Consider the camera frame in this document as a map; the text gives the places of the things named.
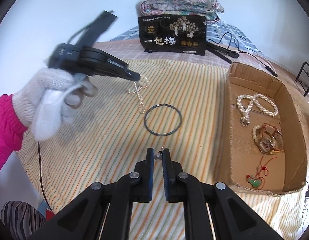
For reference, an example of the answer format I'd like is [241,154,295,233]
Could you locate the white gloved left hand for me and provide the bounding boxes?
[12,68,98,142]

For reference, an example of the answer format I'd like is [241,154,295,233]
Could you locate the open cardboard box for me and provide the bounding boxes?
[218,62,307,195]

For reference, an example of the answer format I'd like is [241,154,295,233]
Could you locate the pink checked bed sheet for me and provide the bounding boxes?
[93,39,309,140]

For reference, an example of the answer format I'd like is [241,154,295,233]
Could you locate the gold wristwatch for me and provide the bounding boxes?
[251,123,283,155]

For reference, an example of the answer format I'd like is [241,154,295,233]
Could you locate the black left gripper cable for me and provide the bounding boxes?
[37,141,54,212]

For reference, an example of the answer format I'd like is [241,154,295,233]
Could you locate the black snack bag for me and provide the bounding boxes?
[138,14,206,56]

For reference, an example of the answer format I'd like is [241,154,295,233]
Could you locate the thin pearl necklace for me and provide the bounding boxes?
[127,74,150,114]

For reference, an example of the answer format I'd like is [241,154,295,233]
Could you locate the folded floral quilt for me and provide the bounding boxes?
[140,0,224,23]

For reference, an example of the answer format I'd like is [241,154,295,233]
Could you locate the small pearl earring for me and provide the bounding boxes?
[154,145,164,160]

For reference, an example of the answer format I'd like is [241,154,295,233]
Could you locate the green jade red cord pendant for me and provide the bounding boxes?
[246,157,277,190]

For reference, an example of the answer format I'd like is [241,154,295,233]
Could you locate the striped trouser leg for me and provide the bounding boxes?
[0,200,47,239]

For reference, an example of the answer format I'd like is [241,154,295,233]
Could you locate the blue checked bed sheet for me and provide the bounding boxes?
[109,21,264,55]

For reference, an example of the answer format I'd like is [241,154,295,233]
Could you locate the dark bangle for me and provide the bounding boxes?
[143,103,183,137]

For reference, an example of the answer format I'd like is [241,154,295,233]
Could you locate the thick white pearl necklace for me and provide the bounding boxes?
[236,93,279,127]

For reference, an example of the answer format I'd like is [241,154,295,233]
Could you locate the pink sleeved left forearm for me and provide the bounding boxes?
[0,94,28,170]

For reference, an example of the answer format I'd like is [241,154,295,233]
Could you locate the black cable with switch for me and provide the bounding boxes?
[206,31,279,78]

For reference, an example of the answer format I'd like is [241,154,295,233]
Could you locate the yellow striped towel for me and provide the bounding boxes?
[18,59,302,239]

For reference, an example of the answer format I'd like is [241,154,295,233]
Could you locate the black clothes rack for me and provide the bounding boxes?
[295,62,309,96]

